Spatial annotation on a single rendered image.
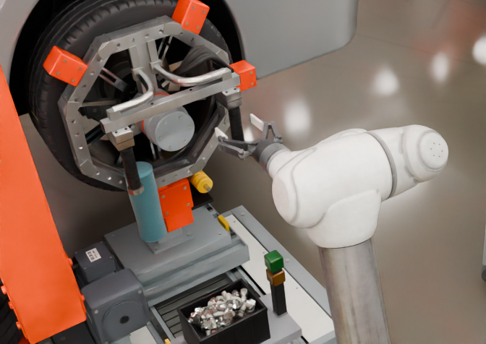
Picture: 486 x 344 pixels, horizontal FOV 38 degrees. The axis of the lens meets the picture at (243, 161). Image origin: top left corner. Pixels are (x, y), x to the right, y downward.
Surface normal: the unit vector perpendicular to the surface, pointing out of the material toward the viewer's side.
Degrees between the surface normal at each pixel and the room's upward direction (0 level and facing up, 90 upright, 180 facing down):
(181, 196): 90
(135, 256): 0
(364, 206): 77
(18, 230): 90
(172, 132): 90
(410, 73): 0
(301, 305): 0
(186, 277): 90
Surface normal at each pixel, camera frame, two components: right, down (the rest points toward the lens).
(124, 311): 0.48, 0.44
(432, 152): 0.47, -0.14
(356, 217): 0.34, 0.25
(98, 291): -0.11, -0.83
